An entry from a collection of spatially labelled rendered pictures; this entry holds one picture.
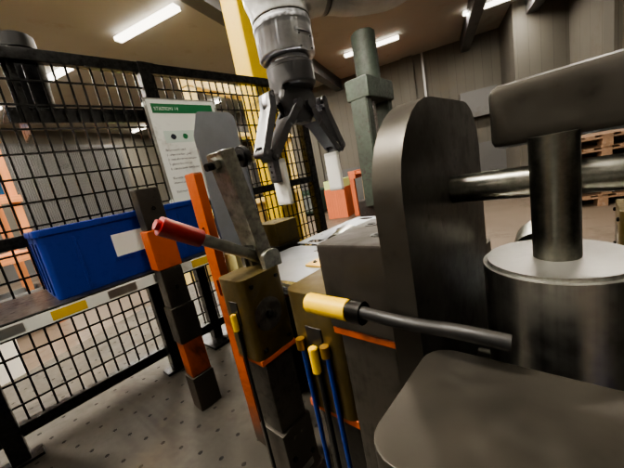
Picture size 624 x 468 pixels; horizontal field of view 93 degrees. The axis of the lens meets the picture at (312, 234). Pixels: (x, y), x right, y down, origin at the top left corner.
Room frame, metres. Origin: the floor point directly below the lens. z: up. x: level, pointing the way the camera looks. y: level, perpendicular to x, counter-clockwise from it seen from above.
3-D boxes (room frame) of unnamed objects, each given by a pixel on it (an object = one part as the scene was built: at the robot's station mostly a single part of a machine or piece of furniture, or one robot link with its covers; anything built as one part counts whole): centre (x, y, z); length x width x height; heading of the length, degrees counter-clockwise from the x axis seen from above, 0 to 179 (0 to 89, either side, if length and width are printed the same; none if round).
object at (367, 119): (5.19, -1.40, 1.58); 1.03 x 0.86 x 3.16; 157
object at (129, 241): (0.68, 0.43, 1.10); 0.30 x 0.17 x 0.13; 137
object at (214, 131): (0.71, 0.16, 1.17); 0.12 x 0.01 x 0.34; 136
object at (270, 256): (0.40, 0.06, 1.06); 0.03 x 0.01 x 0.03; 136
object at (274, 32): (0.52, -0.02, 1.37); 0.09 x 0.09 x 0.06
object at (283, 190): (0.47, 0.03, 1.16); 0.03 x 0.01 x 0.07; 46
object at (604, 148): (4.38, -4.19, 0.47); 1.32 x 0.91 x 0.94; 156
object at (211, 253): (0.48, 0.16, 0.95); 0.03 x 0.01 x 0.50; 46
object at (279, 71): (0.52, -0.02, 1.29); 0.08 x 0.07 x 0.09; 136
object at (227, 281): (0.39, 0.11, 0.87); 0.10 x 0.07 x 0.35; 136
